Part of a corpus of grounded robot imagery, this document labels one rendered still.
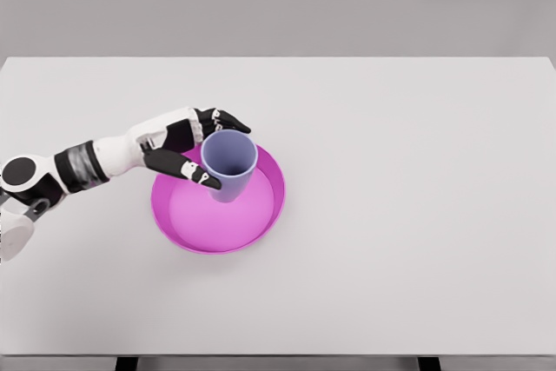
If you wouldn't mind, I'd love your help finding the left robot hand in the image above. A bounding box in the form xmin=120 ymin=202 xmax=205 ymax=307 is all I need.
xmin=125 ymin=106 xmax=253 ymax=191

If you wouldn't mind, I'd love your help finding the lavender plastic cup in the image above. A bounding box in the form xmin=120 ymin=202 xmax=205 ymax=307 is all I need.
xmin=200 ymin=129 xmax=259 ymax=204

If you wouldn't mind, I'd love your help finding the pink round plate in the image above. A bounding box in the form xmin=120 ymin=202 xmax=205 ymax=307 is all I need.
xmin=150 ymin=142 xmax=287 ymax=255

